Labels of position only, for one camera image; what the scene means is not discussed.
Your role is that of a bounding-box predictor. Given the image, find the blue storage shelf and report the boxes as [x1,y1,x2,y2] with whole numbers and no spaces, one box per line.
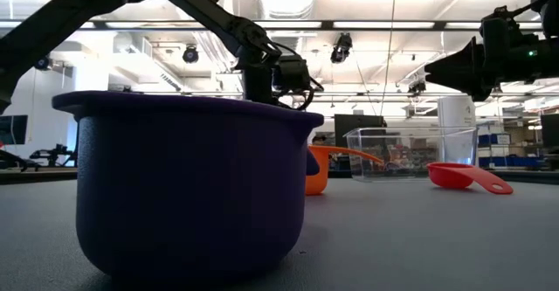
[478,133,543,169]

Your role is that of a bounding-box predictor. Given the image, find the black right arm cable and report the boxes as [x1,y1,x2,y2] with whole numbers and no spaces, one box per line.
[493,1,547,22]

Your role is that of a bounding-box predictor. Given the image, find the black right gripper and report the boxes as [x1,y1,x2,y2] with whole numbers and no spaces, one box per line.
[424,6,559,102]

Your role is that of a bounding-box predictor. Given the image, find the thin hanging cable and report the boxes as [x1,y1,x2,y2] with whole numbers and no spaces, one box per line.
[378,0,397,117]

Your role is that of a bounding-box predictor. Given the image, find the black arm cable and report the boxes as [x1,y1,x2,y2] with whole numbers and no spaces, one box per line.
[274,41,325,111]
[493,1,547,22]

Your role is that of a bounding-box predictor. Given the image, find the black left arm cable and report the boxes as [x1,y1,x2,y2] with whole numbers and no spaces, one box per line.
[274,41,325,111]

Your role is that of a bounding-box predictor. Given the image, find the orange measuring cup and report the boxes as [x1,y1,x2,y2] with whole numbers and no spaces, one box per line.
[304,144,385,197]

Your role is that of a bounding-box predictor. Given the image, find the clear plastic basket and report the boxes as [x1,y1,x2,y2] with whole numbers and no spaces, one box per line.
[343,127,480,183]

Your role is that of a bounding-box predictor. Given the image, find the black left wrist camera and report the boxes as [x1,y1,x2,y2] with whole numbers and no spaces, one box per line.
[273,54,314,93]

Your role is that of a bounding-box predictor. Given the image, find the red measuring cup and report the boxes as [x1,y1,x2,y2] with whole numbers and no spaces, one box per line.
[426,162,514,196]

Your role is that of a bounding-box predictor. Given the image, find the dark computer monitor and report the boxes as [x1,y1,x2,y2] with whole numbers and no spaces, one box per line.
[0,114,28,146]
[334,114,385,149]
[540,114,559,148]

